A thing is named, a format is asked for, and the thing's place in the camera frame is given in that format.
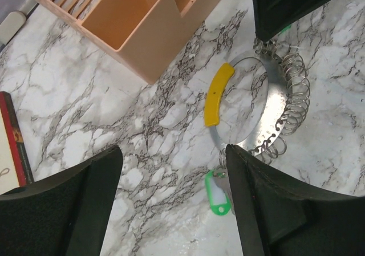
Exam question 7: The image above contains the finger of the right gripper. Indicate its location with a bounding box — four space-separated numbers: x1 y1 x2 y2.
253 0 330 42

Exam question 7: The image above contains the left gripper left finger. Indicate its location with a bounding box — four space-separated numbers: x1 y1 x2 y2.
1 145 123 255

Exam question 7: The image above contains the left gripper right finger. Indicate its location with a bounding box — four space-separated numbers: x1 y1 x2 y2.
225 144 364 255

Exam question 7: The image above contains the green tag key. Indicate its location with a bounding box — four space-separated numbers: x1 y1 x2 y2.
280 25 291 34
205 169 235 216

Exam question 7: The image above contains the metal keyring with yellow grip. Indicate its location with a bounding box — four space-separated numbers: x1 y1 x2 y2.
204 38 311 167

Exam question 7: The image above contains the red book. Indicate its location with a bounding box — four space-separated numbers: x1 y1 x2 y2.
1 91 34 194

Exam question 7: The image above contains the peach desk organizer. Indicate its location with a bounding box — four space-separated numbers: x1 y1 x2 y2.
36 0 220 84

